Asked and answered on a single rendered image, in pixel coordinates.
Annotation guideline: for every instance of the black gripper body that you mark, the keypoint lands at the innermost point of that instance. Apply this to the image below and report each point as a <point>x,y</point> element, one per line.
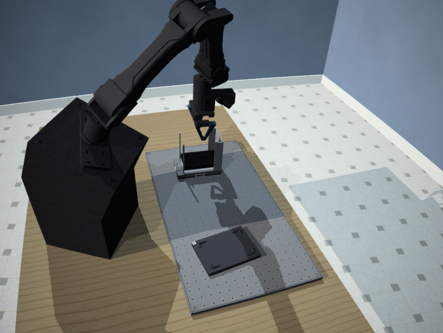
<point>197,109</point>

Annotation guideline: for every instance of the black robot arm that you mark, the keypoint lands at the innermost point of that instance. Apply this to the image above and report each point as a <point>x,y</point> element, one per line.
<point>114,100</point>

